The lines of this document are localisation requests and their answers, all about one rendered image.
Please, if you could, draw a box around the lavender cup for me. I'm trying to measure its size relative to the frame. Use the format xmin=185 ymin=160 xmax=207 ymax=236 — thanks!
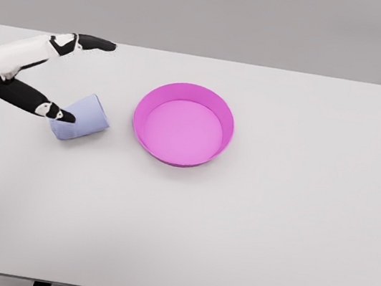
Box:
xmin=46 ymin=87 xmax=115 ymax=148

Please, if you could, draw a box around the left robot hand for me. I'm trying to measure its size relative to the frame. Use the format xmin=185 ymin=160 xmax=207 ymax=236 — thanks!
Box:
xmin=0 ymin=21 xmax=119 ymax=128

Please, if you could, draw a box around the pink round plate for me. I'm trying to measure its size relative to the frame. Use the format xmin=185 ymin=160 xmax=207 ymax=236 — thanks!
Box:
xmin=126 ymin=75 xmax=241 ymax=176

